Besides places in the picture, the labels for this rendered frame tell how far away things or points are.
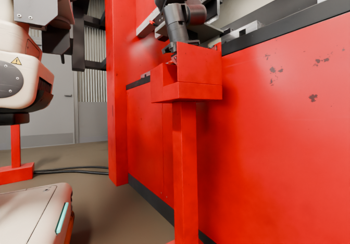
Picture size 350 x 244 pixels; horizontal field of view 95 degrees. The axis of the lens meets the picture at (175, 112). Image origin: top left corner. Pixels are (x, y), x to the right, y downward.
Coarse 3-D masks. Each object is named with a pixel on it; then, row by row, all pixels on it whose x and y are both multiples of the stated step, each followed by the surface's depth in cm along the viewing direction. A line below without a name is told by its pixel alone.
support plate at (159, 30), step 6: (162, 24) 68; (204, 24) 67; (156, 30) 72; (162, 30) 71; (192, 30) 72; (198, 30) 72; (204, 30) 72; (210, 30) 72; (216, 30) 72; (222, 30) 74; (198, 36) 78; (204, 36) 78; (210, 36) 78
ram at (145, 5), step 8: (136, 0) 147; (144, 0) 134; (152, 0) 123; (136, 8) 147; (144, 8) 134; (152, 8) 124; (136, 16) 147; (144, 16) 134; (152, 16) 124; (136, 24) 148; (144, 24) 135; (152, 24) 130; (136, 32) 148; (144, 32) 142
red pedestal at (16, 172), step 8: (16, 128) 156; (16, 136) 156; (16, 144) 156; (16, 152) 156; (16, 160) 156; (0, 168) 155; (8, 168) 154; (16, 168) 154; (24, 168) 154; (32, 168) 159; (0, 176) 144; (8, 176) 147; (16, 176) 151; (24, 176) 154; (32, 176) 158; (0, 184) 144
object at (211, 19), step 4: (216, 0) 78; (212, 4) 80; (216, 4) 78; (208, 8) 82; (212, 8) 80; (216, 8) 79; (208, 12) 83; (212, 12) 80; (216, 12) 79; (208, 16) 83; (212, 16) 80; (216, 16) 80; (208, 20) 84; (212, 20) 82
